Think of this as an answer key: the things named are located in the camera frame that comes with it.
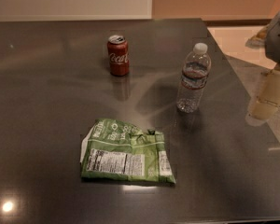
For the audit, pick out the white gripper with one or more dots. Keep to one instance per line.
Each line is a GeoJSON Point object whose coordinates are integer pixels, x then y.
{"type": "Point", "coordinates": [279, 37]}

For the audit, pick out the green jalapeno chip bag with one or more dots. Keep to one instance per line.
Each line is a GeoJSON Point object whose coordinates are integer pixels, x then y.
{"type": "Point", "coordinates": [121, 151]}

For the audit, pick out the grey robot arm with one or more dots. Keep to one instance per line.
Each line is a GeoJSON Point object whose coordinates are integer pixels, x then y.
{"type": "Point", "coordinates": [272, 48]}

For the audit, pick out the clear plastic water bottle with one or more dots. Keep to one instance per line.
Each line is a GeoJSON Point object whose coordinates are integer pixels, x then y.
{"type": "Point", "coordinates": [194, 75]}

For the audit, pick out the red Coca-Cola can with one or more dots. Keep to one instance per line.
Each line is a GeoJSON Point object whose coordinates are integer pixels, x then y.
{"type": "Point", "coordinates": [117, 47]}

